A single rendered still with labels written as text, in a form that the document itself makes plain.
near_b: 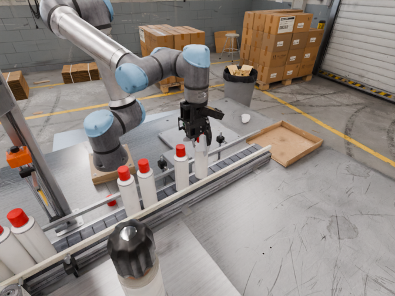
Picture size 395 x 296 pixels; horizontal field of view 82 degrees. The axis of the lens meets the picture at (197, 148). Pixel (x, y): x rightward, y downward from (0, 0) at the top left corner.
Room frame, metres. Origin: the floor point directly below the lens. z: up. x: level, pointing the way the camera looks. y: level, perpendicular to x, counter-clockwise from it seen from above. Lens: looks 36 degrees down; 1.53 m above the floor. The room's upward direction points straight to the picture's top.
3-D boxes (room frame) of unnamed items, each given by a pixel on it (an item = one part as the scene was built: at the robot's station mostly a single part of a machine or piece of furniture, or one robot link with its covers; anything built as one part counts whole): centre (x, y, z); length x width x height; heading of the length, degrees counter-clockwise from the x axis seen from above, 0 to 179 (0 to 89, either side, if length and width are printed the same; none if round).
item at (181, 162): (0.62, 0.06, 0.98); 0.05 x 0.05 x 0.20
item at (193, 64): (0.66, 0.01, 1.34); 0.09 x 0.08 x 0.11; 55
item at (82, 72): (4.50, 2.30, 0.11); 0.65 x 0.54 x 0.22; 112
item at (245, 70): (3.01, -0.59, 0.50); 0.42 x 0.41 x 0.28; 114
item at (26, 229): (0.35, 0.44, 0.98); 0.05 x 0.05 x 0.20
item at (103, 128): (0.80, 0.39, 1.04); 0.13 x 0.12 x 0.14; 145
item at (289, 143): (1.00, -0.46, 0.85); 0.30 x 0.26 x 0.04; 126
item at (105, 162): (0.80, 0.39, 0.92); 0.15 x 0.15 x 0.10
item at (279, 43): (4.40, -1.48, 0.57); 1.20 x 0.85 x 1.14; 117
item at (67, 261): (0.31, 0.34, 0.89); 0.03 x 0.03 x 0.12; 36
